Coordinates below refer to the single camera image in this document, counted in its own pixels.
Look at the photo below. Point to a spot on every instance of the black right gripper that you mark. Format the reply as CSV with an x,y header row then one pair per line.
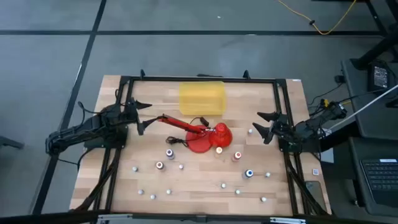
x,y
283,127

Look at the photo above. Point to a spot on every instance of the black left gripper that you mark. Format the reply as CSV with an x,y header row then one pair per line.
x,y
128,113

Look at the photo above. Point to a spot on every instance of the orange food coloring bottle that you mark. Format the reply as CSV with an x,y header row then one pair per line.
x,y
237,155

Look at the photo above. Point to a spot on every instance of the purple food coloring bottle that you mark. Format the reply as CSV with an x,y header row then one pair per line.
x,y
169,152

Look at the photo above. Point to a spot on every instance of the blue food coloring bottle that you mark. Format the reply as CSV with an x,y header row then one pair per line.
x,y
248,173

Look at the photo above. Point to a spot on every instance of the pink food coloring bottle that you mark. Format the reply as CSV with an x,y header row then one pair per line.
x,y
159,165

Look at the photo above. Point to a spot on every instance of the yellow food coloring bottle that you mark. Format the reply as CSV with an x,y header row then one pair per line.
x,y
219,150

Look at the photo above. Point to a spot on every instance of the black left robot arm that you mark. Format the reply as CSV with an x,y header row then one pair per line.
x,y
77,130

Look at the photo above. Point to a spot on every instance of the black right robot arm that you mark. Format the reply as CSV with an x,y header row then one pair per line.
x,y
306,129

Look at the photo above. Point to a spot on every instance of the translucent yellow plastic bin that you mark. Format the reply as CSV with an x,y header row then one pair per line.
x,y
202,98

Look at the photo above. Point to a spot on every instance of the red desk lamp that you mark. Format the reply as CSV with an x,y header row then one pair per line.
x,y
199,143

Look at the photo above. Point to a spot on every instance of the small white square tag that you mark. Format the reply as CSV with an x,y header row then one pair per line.
x,y
316,172

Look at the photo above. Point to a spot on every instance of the dark smartphone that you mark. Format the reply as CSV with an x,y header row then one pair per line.
x,y
315,194

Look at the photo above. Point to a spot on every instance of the white diagonal pole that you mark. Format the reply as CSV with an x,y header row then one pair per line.
x,y
363,107

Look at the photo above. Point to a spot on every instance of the grey side desk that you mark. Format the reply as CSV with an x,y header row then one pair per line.
x,y
370,124

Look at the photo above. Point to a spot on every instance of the black power adapter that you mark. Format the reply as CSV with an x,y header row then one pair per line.
x,y
381,76

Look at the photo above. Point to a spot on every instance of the black desk leg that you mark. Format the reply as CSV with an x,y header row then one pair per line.
x,y
373,53

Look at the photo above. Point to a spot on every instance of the black laptop keyboard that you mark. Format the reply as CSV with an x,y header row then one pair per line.
x,y
382,180

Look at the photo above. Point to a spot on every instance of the grey chair base leg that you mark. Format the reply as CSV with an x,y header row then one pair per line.
x,y
9,142

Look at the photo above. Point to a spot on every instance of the black gantry beam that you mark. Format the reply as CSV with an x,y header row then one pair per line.
x,y
46,217

